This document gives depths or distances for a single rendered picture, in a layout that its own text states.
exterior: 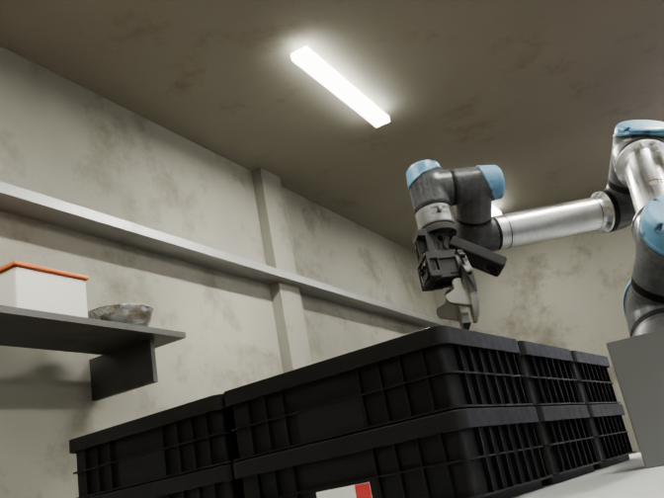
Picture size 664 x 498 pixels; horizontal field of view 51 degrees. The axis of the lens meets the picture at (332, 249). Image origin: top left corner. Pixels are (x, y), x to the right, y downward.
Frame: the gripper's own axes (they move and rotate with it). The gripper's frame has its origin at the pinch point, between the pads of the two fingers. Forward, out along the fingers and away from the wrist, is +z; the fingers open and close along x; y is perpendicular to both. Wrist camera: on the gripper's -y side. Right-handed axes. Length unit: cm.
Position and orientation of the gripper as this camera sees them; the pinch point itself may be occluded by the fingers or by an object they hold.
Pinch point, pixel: (472, 321)
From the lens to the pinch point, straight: 134.0
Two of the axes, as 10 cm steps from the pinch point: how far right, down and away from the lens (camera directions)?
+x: 1.3, -4.7, -8.7
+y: -9.8, 0.8, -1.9
